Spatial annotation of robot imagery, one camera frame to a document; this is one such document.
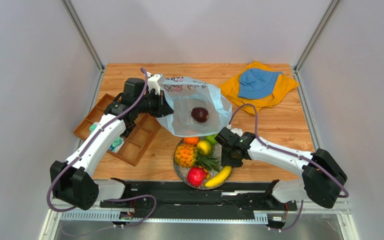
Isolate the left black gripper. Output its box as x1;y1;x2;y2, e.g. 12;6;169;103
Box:
135;89;174;119

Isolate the green apple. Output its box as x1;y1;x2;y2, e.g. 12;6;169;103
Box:
204;134;218;145

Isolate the yellow banana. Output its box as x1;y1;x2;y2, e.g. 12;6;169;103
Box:
204;166;233;188

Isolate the light blue plastic bag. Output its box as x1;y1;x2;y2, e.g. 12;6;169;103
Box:
157;76;233;137

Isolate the dark purple fruit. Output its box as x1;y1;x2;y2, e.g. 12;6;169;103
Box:
191;107;210;123

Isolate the red apple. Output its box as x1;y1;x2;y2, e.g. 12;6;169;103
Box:
186;167;207;187

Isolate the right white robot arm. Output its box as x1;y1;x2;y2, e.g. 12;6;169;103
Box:
214;127;349;209

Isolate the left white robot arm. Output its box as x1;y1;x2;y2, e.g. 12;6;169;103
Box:
46;74;174;212

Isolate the yellow green lemon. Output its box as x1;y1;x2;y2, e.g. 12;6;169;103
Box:
196;139;213;156

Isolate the brown wooden divided tray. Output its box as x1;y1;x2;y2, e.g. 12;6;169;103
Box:
73;93;161;166

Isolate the orange fruit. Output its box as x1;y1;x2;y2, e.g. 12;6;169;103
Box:
183;136;200;146

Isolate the orange pineapple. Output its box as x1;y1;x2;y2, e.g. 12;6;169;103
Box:
174;144;221;172

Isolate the teal sock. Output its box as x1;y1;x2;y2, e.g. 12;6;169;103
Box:
89;122;125;153

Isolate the speckled ceramic plate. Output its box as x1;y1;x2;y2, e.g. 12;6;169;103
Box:
173;135;234;190

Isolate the blue bucket hat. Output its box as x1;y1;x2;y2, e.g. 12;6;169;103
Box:
238;68;282;100

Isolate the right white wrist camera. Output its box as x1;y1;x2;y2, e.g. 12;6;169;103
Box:
226;124;244;137

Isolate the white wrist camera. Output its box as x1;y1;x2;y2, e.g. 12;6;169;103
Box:
226;124;244;137
146;72;166;95

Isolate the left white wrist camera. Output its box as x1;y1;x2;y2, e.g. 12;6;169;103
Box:
146;72;166;95

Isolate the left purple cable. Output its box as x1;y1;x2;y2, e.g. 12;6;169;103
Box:
46;67;158;229

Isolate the purple cable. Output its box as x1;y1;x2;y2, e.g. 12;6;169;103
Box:
228;103;350;232
46;67;158;229

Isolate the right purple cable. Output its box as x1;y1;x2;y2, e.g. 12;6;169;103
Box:
228;103;350;232

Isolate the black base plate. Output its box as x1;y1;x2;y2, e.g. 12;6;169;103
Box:
99;181;298;220

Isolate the aluminium frame rail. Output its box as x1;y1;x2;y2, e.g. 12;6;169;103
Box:
61;0;105;73

